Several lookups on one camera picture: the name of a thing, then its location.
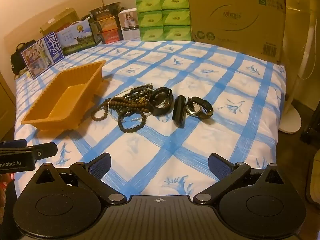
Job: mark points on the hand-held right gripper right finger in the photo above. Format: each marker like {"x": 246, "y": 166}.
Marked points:
{"x": 218, "y": 166}

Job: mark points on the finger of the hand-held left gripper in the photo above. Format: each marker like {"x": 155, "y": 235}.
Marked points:
{"x": 15, "y": 143}
{"x": 42, "y": 151}

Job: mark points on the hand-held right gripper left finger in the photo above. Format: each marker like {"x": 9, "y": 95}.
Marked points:
{"x": 100, "y": 166}

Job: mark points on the orange plastic tray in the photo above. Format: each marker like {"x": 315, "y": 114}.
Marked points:
{"x": 62, "y": 100}

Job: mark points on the black oblong case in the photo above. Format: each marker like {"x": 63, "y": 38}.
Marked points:
{"x": 179, "y": 113}

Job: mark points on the black band watch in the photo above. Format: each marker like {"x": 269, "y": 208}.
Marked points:
{"x": 160, "y": 110}

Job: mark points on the wooden cabinet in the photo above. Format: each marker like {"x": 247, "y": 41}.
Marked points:
{"x": 6, "y": 110}

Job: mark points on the blue checked bed sheet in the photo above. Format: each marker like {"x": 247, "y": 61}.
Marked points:
{"x": 175, "y": 142}

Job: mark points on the white standing fan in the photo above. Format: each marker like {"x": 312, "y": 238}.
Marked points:
{"x": 291, "y": 122}

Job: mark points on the black bag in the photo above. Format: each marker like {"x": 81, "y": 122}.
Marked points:
{"x": 20, "y": 57}

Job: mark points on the blue cartoon milk box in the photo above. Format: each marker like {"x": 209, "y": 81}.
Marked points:
{"x": 41, "y": 57}

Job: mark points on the cow picture milk box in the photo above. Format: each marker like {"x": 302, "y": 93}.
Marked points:
{"x": 75, "y": 38}

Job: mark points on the red label instant meal bowl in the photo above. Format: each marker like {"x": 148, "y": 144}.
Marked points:
{"x": 111, "y": 37}

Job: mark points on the small brown cardboard box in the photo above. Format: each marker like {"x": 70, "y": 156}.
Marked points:
{"x": 57, "y": 20}

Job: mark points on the large brown cardboard box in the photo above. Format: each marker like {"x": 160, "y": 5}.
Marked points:
{"x": 237, "y": 30}

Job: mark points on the white product box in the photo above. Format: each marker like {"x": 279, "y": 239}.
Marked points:
{"x": 130, "y": 31}

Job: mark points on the orange label instant meal bowl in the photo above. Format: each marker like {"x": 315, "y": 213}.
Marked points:
{"x": 107, "y": 23}

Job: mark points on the black instant meal bowl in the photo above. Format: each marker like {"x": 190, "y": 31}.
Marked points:
{"x": 105, "y": 10}

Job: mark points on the stack of green tissue packs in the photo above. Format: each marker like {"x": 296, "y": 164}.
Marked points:
{"x": 162, "y": 17}

